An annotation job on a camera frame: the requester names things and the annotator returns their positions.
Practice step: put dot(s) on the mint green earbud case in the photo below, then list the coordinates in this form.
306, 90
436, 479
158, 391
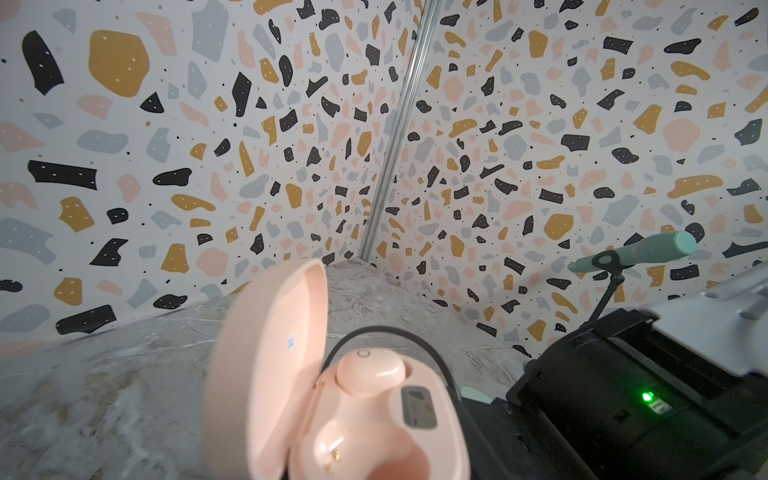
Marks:
473, 394

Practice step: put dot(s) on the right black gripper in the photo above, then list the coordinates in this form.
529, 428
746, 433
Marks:
634, 404

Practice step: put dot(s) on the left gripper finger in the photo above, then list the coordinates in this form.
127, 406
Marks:
498, 446

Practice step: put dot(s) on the mint green microphone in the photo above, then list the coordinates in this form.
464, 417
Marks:
656, 249

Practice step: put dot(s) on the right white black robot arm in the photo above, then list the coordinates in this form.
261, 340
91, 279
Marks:
725, 324

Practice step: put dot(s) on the pink earbud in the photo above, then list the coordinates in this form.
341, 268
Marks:
367, 373

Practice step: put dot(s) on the pink earbud case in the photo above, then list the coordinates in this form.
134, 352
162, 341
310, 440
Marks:
273, 410

